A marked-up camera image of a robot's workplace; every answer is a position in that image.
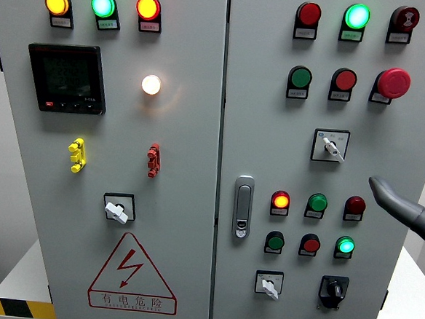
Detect large grey turn switch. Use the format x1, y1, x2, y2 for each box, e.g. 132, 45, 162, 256
309, 128, 351, 165

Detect small dark red lamp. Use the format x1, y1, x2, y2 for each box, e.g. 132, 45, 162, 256
343, 195, 368, 216

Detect small green lit lamp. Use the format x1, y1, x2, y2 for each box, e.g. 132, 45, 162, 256
334, 235, 356, 256

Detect small green unlit lamp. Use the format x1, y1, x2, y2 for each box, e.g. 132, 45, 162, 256
306, 192, 329, 213

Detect small red push button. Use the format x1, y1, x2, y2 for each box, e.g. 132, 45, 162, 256
299, 233, 322, 254

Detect small red-rimmed orange lit lamp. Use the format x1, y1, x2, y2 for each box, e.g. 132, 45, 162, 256
270, 189, 291, 211

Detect large red stop button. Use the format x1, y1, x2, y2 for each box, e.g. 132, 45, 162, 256
375, 66, 413, 101

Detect small green push button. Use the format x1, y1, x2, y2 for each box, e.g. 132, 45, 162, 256
266, 230, 286, 251

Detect large red push button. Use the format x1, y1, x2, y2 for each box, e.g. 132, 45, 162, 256
332, 67, 359, 93

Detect grey cabinet door with lock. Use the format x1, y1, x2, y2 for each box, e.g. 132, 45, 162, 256
207, 0, 425, 319

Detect silver door lock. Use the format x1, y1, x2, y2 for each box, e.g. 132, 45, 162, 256
231, 174, 256, 240

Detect large green push button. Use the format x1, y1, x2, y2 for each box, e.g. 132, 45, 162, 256
288, 64, 314, 90

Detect dark red buzzer lamp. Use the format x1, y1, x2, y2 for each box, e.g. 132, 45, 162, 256
391, 5, 421, 34

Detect large green lit lamp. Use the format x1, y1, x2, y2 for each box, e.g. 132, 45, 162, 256
343, 2, 372, 31
90, 0, 117, 19

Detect large red unlit lamp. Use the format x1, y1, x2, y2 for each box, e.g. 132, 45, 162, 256
295, 1, 323, 28

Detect grey cabinet door with display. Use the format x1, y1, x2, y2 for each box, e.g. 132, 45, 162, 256
0, 0, 231, 319

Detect white lit lamp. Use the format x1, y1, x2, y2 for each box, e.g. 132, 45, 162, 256
140, 74, 163, 97

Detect red warning triangle sign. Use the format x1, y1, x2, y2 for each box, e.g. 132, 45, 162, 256
86, 229, 183, 316

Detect large red-rimmed orange lit lamp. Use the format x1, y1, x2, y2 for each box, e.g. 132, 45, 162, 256
135, 0, 162, 22

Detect black digital display meter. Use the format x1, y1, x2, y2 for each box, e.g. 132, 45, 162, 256
23, 41, 111, 116

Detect black and yellow striped tape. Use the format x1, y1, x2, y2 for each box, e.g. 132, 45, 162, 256
0, 297, 57, 319

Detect large yellow lit lamp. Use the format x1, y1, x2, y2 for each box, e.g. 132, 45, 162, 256
43, 0, 71, 18

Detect black-handle turn switch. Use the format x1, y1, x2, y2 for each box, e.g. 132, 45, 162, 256
317, 275, 350, 310

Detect small white-handle labelled turn switch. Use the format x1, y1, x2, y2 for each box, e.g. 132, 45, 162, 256
254, 269, 285, 301

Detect small red handle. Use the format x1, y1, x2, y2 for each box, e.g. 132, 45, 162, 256
146, 142, 162, 179

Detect white-handle switch on black-framed plate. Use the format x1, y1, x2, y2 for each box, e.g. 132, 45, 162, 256
101, 192, 138, 227

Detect small yellow handle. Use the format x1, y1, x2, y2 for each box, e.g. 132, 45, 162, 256
66, 136, 89, 174

